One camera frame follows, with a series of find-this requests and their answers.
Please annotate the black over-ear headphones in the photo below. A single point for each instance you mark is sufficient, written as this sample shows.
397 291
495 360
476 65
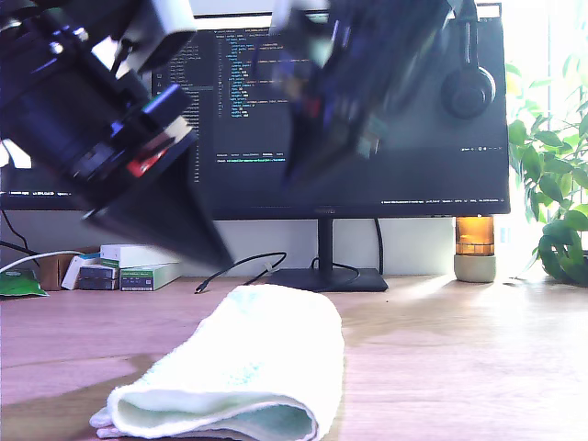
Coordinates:
468 92

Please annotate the white pastel striped tea towel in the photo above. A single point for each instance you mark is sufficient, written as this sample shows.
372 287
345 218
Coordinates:
252 344

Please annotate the green potted leafy plant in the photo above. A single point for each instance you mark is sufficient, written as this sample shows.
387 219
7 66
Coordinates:
551 165

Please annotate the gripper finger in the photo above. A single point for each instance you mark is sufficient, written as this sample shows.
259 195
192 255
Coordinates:
174 220
317 147

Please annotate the green snack bag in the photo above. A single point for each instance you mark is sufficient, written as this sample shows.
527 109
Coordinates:
18 286

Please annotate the amber glass jar grey base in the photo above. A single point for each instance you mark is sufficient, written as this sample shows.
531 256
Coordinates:
473 239

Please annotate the black monitor with terminal windows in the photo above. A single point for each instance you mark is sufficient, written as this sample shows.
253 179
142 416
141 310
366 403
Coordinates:
41 202

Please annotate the brown cardboard box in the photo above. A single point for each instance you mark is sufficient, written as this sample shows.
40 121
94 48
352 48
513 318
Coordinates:
53 275

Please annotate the black Huawei monitor on stand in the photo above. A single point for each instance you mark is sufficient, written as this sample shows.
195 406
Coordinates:
413 174

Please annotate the green and white box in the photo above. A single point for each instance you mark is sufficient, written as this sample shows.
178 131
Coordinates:
138 278

